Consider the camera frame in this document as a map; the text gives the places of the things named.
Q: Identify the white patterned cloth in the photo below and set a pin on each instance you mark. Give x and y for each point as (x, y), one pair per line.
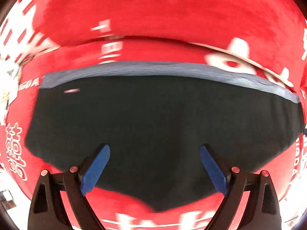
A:
(10, 79)

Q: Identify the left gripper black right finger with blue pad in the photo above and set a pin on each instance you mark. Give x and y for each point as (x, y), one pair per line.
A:
(262, 209)

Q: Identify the red folded quilt white pattern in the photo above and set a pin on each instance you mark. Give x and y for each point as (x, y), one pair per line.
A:
(275, 30)

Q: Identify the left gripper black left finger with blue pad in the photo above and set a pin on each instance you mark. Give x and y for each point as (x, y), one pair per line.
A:
(47, 209)

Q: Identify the black pants grey patterned waistband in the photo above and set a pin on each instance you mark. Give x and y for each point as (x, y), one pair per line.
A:
(155, 116)

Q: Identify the red bed blanket white characters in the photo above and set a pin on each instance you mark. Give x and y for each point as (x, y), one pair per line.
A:
(37, 54)

